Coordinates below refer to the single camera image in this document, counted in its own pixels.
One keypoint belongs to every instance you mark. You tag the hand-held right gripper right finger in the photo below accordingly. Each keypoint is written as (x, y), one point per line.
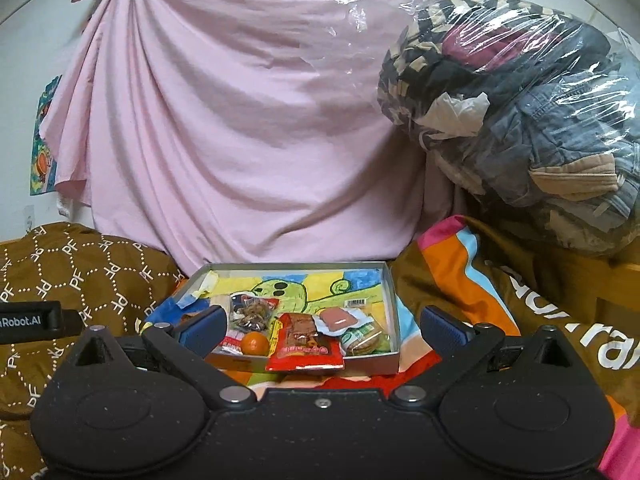
(445, 330)

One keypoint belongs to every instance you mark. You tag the wooden bed frame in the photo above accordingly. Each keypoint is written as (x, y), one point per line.
(620, 285)

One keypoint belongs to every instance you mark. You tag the pink sausage packet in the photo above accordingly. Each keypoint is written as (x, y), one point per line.
(337, 320)

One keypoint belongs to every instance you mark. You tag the clear pastry packet green label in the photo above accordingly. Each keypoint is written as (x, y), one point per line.
(365, 342)

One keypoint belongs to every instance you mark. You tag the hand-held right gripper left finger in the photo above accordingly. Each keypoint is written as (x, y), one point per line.
(200, 330)

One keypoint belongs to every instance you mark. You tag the colourful cartoon blanket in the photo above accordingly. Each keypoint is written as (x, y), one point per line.
(525, 300)

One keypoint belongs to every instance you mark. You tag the clear bag of clothes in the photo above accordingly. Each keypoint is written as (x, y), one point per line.
(525, 110)

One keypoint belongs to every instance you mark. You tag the red snack packet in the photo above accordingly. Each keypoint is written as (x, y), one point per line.
(300, 345)

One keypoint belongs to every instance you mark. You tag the pink hanging sheet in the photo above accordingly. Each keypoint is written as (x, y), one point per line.
(225, 110)

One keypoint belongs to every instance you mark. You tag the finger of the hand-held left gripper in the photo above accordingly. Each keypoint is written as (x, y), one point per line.
(71, 322)

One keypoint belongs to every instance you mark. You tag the orange mandarin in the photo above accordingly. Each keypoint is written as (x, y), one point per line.
(255, 344)

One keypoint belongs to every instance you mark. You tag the clear cookie packet red ends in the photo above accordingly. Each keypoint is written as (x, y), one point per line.
(252, 315)

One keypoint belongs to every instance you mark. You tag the grey shallow cardboard box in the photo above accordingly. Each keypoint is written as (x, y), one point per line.
(310, 285)

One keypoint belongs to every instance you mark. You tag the colourful wall poster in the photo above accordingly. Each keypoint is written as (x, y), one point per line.
(42, 160)

